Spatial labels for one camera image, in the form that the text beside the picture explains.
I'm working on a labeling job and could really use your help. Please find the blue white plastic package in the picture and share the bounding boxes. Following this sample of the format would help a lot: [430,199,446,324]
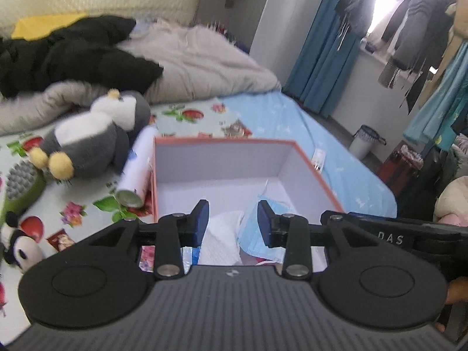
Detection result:
[182,246,201,274]

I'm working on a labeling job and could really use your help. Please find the light blue face mask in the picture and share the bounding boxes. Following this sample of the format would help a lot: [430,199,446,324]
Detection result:
[237,194,295,264]

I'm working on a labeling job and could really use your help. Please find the white paper tissue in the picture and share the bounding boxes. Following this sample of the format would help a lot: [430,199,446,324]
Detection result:
[198,211,244,266]

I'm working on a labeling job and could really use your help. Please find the small panda plush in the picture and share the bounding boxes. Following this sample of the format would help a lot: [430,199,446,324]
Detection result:
[1,211,44,273]

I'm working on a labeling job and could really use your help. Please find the person right hand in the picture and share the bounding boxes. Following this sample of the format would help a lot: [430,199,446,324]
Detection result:
[435,276,468,332]

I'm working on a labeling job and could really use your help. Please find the white spray can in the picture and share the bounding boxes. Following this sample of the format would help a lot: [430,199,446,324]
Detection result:
[114,125,159,208]

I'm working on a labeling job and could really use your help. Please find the small white plug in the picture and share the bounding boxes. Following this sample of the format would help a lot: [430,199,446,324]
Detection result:
[311,148,326,173]

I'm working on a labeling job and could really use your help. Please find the orange shoe box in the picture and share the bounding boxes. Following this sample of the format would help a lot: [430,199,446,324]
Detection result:
[152,137,343,224]

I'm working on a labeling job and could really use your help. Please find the red bag on floor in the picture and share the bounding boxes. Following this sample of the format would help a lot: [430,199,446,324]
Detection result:
[378,141,424,198]

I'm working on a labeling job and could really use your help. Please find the grey penguin plush toy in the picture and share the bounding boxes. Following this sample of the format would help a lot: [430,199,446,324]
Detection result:
[29,90,151,181]

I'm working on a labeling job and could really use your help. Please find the light blue bed sheet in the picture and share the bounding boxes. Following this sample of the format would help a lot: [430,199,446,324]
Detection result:
[220,92,398,218]

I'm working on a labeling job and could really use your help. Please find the white trash bin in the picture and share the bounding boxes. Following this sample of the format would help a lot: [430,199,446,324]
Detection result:
[348,124,387,160]

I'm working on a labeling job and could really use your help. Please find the teal hanging cloth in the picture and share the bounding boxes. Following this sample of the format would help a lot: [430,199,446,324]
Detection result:
[403,40,467,151]

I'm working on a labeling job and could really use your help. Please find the grey duvet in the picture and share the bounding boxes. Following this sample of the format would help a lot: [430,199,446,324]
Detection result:
[1,21,281,135]

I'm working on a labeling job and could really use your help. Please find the blue curtain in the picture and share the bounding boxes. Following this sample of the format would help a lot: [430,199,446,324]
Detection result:
[283,0,361,117]

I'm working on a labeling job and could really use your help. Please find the black jacket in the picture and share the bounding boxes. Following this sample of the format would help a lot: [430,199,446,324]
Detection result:
[1,15,164,98]

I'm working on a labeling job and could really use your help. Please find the hanging dark clothes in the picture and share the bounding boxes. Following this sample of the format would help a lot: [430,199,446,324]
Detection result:
[334,0,462,114]

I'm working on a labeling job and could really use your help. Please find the yellow pillow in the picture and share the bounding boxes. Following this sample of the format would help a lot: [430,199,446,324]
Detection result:
[11,12,88,40]

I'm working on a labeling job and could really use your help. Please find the green long-handled massage brush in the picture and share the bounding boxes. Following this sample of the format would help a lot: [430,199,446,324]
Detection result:
[1,161,46,223]

